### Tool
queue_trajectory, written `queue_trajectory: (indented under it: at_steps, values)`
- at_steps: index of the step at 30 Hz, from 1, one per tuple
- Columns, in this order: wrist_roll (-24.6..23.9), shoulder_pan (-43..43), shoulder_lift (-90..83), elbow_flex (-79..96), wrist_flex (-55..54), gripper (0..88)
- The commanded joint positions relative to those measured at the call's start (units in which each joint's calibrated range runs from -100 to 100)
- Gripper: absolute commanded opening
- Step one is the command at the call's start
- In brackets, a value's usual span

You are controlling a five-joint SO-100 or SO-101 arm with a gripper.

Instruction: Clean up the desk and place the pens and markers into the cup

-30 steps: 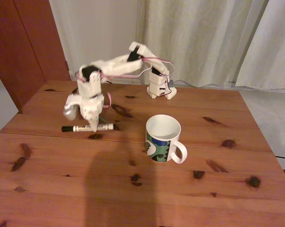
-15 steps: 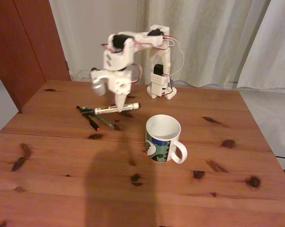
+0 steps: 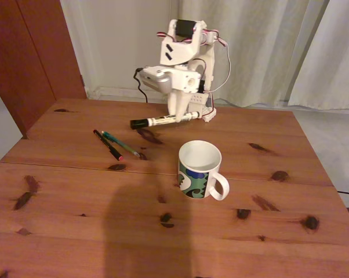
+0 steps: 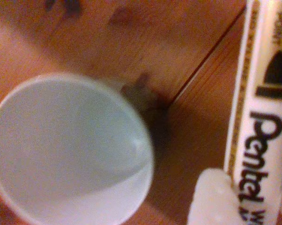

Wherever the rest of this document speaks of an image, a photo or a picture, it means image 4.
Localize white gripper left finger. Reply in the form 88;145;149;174
187;167;245;225

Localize white marker with black cap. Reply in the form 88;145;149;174
223;0;282;225

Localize white mug with green-blue pattern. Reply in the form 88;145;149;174
0;73;155;225

